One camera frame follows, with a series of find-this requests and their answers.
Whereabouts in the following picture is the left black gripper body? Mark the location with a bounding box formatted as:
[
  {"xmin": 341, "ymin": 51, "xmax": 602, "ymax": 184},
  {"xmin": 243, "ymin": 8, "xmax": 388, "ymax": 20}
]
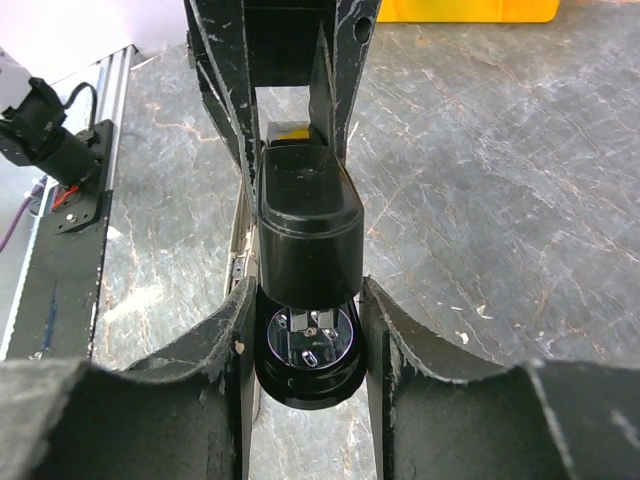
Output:
[{"xmin": 184, "ymin": 0, "xmax": 336, "ymax": 91}]

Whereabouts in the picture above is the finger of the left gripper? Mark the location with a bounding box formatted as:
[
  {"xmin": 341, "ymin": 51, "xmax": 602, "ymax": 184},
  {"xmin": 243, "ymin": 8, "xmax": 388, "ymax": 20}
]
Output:
[
  {"xmin": 184, "ymin": 1, "xmax": 260, "ymax": 200},
  {"xmin": 309, "ymin": 0, "xmax": 381, "ymax": 161}
]

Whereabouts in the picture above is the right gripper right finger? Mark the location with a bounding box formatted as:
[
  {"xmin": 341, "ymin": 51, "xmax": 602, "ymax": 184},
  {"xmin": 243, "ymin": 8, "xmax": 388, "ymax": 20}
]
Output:
[{"xmin": 360, "ymin": 279, "xmax": 639, "ymax": 479}]

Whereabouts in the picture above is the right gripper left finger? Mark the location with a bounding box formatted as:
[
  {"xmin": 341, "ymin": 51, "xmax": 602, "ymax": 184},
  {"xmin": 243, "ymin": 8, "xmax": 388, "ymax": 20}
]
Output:
[{"xmin": 1, "ymin": 277, "xmax": 257, "ymax": 479}]

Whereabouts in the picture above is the white black stapler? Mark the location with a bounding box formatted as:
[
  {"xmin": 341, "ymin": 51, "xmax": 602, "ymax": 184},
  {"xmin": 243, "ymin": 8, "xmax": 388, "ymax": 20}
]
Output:
[{"xmin": 224, "ymin": 184, "xmax": 259, "ymax": 297}]

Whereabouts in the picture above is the yellow plastic tray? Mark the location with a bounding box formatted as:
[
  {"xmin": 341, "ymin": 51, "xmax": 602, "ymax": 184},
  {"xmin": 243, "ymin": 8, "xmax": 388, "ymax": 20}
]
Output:
[{"xmin": 377, "ymin": 0, "xmax": 560, "ymax": 23}]

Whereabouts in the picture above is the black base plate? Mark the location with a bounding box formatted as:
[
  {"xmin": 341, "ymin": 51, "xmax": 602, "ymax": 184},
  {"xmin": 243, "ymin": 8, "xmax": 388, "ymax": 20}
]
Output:
[{"xmin": 1, "ymin": 120, "xmax": 114, "ymax": 360}]

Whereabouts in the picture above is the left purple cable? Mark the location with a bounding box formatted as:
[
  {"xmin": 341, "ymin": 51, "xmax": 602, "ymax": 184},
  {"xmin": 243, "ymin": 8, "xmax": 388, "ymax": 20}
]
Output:
[{"xmin": 0, "ymin": 177, "xmax": 49, "ymax": 254}]

